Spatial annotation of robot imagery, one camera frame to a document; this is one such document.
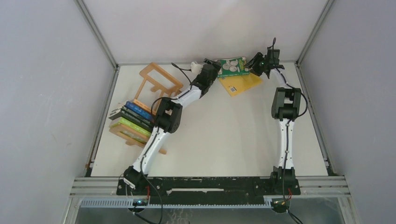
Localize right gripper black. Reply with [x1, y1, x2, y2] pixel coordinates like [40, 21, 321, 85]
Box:
[245, 51, 269, 77]

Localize green Macmillan book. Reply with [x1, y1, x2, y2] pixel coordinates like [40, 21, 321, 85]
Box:
[217, 56, 250, 78]

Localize wooden book rack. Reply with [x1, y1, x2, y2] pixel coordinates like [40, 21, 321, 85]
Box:
[98, 64, 189, 157]

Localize orange booklet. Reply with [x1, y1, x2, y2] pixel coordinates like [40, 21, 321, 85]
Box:
[132, 99, 156, 115]

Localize blue Jane Eyre book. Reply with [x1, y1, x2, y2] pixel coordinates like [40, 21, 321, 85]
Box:
[125, 101, 153, 121]

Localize thin dark book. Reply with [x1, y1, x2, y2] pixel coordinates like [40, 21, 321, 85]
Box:
[108, 109, 153, 135]

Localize light green paperback book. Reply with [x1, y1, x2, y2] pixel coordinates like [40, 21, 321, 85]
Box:
[109, 117, 151, 137]

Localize Alice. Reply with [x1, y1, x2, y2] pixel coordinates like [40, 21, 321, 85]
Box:
[109, 106, 154, 128]

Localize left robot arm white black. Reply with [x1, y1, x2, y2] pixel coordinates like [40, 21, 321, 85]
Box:
[123, 59, 221, 195]

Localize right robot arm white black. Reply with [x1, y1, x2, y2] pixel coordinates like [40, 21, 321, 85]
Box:
[246, 47, 302, 194]

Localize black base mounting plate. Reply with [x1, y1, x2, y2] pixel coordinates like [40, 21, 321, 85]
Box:
[116, 177, 301, 205]

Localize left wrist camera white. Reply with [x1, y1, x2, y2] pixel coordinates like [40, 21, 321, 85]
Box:
[191, 62, 203, 75]

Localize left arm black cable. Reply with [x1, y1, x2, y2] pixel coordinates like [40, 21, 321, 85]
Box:
[122, 63, 194, 224]

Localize white cable duct strip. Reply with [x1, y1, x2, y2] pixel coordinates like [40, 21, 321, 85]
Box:
[80, 198, 273, 209]

